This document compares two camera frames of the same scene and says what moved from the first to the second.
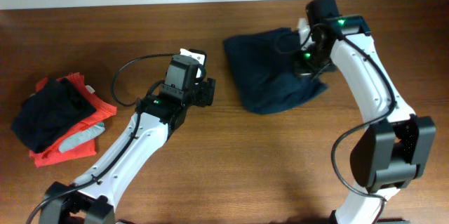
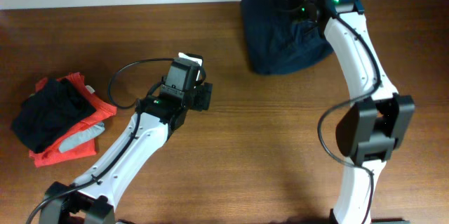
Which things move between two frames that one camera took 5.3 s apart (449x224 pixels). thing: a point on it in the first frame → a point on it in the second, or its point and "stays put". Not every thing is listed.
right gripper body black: [310, 63] → [302, 13]
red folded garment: [51, 154] stays put
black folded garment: [51, 112] stays put
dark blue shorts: [264, 78] → [279, 41]
